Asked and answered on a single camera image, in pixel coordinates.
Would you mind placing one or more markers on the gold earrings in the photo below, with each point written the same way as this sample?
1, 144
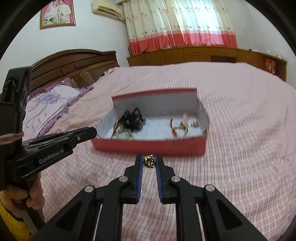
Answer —
195, 122

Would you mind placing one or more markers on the purple floral pillow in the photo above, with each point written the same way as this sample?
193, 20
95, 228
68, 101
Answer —
48, 104

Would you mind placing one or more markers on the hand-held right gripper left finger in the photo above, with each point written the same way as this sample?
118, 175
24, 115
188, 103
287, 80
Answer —
138, 180

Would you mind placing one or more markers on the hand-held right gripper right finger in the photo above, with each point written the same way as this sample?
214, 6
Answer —
160, 183

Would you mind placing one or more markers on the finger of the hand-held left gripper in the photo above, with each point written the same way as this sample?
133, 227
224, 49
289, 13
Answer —
86, 135
69, 133

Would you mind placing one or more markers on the person's left forearm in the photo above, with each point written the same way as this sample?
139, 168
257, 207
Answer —
11, 222

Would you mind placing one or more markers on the black bow hair clip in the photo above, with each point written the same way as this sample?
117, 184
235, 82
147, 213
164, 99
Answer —
131, 119

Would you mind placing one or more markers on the framed wall photo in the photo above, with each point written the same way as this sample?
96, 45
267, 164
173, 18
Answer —
57, 12

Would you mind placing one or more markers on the red gift box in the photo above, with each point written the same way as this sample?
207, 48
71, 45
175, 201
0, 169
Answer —
270, 65

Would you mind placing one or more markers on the small green item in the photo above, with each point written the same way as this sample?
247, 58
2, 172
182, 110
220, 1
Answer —
167, 47

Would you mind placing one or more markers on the wall air conditioner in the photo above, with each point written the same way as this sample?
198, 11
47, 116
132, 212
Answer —
106, 8

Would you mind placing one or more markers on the wooden headboard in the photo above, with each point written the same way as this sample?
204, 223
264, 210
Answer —
76, 62

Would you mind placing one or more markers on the long wooden cabinet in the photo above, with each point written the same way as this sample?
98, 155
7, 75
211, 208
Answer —
198, 54

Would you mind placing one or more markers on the pink checkered bed sheet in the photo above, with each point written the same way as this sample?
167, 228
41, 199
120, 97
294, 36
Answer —
231, 115

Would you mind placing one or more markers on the person's left hand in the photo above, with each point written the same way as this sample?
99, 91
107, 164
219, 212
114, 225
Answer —
37, 194

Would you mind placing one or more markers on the gold pendant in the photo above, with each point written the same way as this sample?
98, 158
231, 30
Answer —
149, 161

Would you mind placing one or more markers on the red cardboard box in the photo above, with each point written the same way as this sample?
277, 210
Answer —
150, 147

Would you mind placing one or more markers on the white and red curtain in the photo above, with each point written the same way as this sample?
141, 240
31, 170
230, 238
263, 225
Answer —
180, 20

